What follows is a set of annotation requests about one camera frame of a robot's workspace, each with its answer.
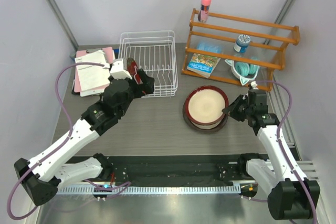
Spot dark red patterned plate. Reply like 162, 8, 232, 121
127, 58, 141, 84

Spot brown rimmed cream plate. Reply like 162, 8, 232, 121
182, 105, 228, 133

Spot blue lidded jar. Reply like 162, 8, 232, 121
234, 34, 251, 53

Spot pink clipboard folder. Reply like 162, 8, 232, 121
73, 47, 115, 94

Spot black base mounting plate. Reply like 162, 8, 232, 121
90, 154, 253, 187

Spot white slotted cable duct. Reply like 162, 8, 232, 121
57, 184, 241, 195

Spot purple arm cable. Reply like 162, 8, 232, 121
240, 80, 317, 224
6, 62, 132, 220

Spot dark red cream plate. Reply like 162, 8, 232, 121
184, 85, 229, 125

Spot orange wooden shelf rack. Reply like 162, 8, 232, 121
182, 9, 300, 86

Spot pink capped bottle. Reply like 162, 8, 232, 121
198, 0, 212, 23

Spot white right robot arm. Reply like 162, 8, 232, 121
223, 81, 320, 223

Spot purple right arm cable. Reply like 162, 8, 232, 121
240, 80, 317, 224

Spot white wire dish rack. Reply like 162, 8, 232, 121
119, 30, 178, 97

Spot dark blue notebook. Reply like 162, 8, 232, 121
113, 48, 119, 61

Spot clear blue plastic box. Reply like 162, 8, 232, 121
196, 41, 223, 54

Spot blue paperback book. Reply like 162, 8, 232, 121
187, 53, 220, 78

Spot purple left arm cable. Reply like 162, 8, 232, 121
6, 62, 132, 220

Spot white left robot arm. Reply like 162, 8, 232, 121
14, 59, 155, 206

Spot teal cat ear headphones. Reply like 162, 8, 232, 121
225, 59, 260, 86

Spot white manual booklet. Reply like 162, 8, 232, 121
75, 51, 110, 97

